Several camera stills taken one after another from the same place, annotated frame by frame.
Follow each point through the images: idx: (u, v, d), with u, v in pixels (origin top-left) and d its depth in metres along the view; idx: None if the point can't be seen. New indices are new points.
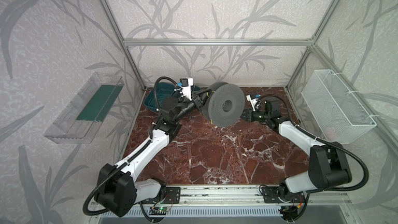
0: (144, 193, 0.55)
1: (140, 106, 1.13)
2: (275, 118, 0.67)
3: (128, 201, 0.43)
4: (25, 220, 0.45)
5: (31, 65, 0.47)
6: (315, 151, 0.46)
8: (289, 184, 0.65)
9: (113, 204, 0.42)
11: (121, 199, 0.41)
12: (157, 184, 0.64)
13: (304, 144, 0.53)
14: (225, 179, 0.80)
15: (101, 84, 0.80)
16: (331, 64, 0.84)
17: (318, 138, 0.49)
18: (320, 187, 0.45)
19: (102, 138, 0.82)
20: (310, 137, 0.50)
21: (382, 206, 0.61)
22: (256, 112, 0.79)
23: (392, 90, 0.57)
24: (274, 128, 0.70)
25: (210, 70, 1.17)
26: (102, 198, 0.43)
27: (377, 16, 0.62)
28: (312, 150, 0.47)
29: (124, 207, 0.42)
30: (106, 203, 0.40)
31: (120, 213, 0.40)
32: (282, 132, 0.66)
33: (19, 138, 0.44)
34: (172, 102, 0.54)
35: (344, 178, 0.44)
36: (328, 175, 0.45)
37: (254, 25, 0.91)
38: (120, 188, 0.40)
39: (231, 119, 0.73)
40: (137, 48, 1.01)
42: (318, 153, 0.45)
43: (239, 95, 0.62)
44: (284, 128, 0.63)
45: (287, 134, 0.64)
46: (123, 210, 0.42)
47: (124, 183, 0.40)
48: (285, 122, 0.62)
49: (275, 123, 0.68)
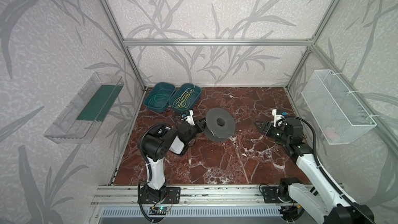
0: (158, 171, 0.62)
1: (140, 106, 1.13)
2: (296, 146, 0.59)
3: (165, 148, 0.54)
4: (25, 220, 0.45)
5: (32, 66, 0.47)
6: (337, 214, 0.40)
8: (293, 190, 0.63)
9: (159, 141, 0.52)
11: (168, 138, 0.54)
12: (163, 177, 0.67)
13: (324, 194, 0.46)
14: (225, 179, 0.80)
15: (101, 84, 0.80)
16: (331, 64, 0.84)
17: (345, 195, 0.43)
18: None
19: (102, 139, 0.82)
20: (335, 191, 0.44)
21: (381, 207, 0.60)
22: (276, 128, 0.71)
23: (392, 90, 0.57)
24: (293, 156, 0.61)
25: (210, 70, 1.17)
26: (149, 137, 0.53)
27: (377, 16, 0.62)
28: (334, 210, 0.40)
29: (162, 150, 0.53)
30: (150, 142, 0.52)
31: (159, 152, 0.51)
32: (299, 165, 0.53)
33: (19, 138, 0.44)
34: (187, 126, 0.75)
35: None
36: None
37: (254, 25, 0.91)
38: (169, 133, 0.55)
39: (229, 131, 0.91)
40: (137, 48, 1.01)
42: (342, 218, 0.40)
43: (224, 114, 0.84)
44: (302, 162, 0.56)
45: (304, 167, 0.56)
46: (159, 154, 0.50)
47: (174, 130, 0.57)
48: (308, 154, 0.55)
49: (295, 151, 0.59)
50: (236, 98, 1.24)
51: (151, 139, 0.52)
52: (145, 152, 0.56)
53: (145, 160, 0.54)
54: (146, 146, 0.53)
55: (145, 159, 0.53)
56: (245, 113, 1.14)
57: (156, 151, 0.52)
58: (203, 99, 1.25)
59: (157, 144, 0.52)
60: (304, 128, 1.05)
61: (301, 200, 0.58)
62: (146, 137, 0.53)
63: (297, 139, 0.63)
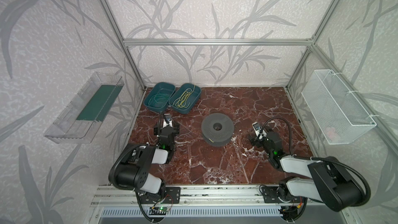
0: (148, 184, 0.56)
1: (140, 106, 1.13)
2: (278, 158, 0.68)
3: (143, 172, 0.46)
4: (25, 220, 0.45)
5: (31, 65, 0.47)
6: (314, 168, 0.47)
8: (293, 181, 0.63)
9: (134, 168, 0.45)
11: (144, 162, 0.46)
12: (158, 179, 0.65)
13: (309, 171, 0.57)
14: (225, 179, 0.80)
15: (101, 84, 0.80)
16: (331, 64, 0.84)
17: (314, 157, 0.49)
18: (335, 208, 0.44)
19: (102, 138, 0.82)
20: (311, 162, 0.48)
21: (381, 206, 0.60)
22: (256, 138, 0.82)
23: (392, 90, 0.57)
24: (278, 167, 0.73)
25: (210, 70, 1.17)
26: (122, 167, 0.45)
27: (377, 16, 0.63)
28: (311, 167, 0.48)
29: (142, 176, 0.46)
30: (126, 171, 0.45)
31: (137, 179, 0.44)
32: (286, 168, 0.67)
33: (19, 138, 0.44)
34: (169, 129, 0.71)
35: (353, 191, 0.43)
36: (340, 194, 0.42)
37: (254, 25, 0.91)
38: (144, 154, 0.48)
39: (228, 131, 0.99)
40: (137, 48, 1.01)
42: (317, 169, 0.46)
43: (214, 116, 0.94)
44: (286, 163, 0.64)
45: (288, 169, 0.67)
46: (138, 181, 0.45)
47: (151, 149, 0.49)
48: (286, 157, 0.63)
49: (278, 163, 0.69)
50: (236, 98, 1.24)
51: (125, 169, 0.45)
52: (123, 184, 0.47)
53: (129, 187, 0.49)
54: (120, 178, 0.45)
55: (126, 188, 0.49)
56: (245, 113, 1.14)
57: (134, 178, 0.44)
58: (203, 99, 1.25)
59: (134, 171, 0.45)
60: (304, 128, 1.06)
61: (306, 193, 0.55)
62: (121, 167, 0.45)
63: (277, 150, 0.73)
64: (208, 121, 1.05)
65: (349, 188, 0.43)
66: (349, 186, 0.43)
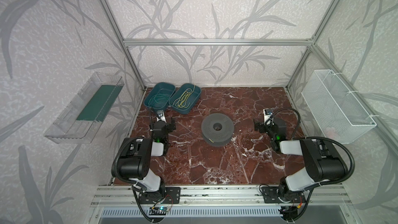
0: (149, 181, 0.59)
1: (140, 106, 1.13)
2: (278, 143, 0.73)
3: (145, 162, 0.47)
4: (25, 220, 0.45)
5: (32, 66, 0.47)
6: (304, 141, 0.51)
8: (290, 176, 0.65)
9: (136, 159, 0.47)
11: (144, 153, 0.48)
12: (158, 177, 0.66)
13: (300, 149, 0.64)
14: (225, 179, 0.80)
15: (101, 84, 0.80)
16: (331, 64, 0.84)
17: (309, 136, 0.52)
18: (315, 179, 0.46)
19: (102, 138, 0.82)
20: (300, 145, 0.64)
21: (382, 207, 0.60)
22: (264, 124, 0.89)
23: (392, 90, 0.57)
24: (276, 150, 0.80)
25: (210, 70, 1.17)
26: (123, 160, 0.46)
27: (377, 16, 0.62)
28: (301, 140, 0.53)
29: (144, 166, 0.46)
30: (128, 164, 0.46)
31: (142, 169, 0.46)
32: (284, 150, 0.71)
33: (19, 138, 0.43)
34: (161, 123, 0.73)
35: (338, 165, 0.46)
36: (323, 166, 0.46)
37: (254, 25, 0.91)
38: (143, 146, 0.49)
39: (228, 132, 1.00)
40: (137, 48, 1.01)
42: (306, 142, 0.51)
43: (214, 116, 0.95)
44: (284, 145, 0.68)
45: (286, 150, 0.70)
46: (142, 171, 0.47)
47: (147, 140, 0.51)
48: (284, 143, 0.69)
49: (278, 147, 0.73)
50: (236, 98, 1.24)
51: (126, 162, 0.46)
52: (126, 177, 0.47)
53: (132, 181, 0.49)
54: (123, 170, 0.46)
55: (130, 181, 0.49)
56: (245, 113, 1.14)
57: (138, 169, 0.46)
58: (203, 99, 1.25)
59: (137, 163, 0.46)
60: (304, 128, 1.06)
61: (300, 182, 0.61)
62: (122, 160, 0.46)
63: (280, 136, 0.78)
64: (208, 121, 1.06)
65: (333, 163, 0.47)
66: (334, 162, 0.47)
